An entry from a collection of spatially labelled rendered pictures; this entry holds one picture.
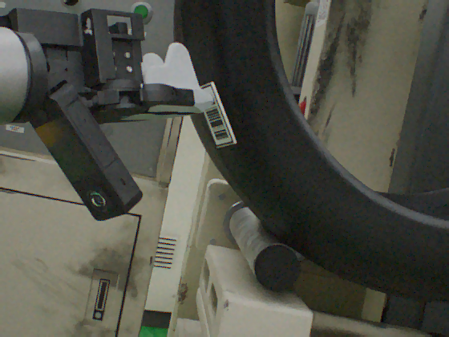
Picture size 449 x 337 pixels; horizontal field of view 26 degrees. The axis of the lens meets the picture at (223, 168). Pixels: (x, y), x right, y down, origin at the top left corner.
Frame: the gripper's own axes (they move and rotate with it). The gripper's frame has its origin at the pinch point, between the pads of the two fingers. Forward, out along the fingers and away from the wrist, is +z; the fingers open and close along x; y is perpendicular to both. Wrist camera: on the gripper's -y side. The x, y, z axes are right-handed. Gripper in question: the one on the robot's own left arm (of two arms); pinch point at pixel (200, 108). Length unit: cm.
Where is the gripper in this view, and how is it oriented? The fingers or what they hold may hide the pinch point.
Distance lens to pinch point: 88.6
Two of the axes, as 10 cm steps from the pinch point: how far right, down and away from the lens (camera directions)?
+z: 7.2, -0.3, 7.0
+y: -1.3, -9.9, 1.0
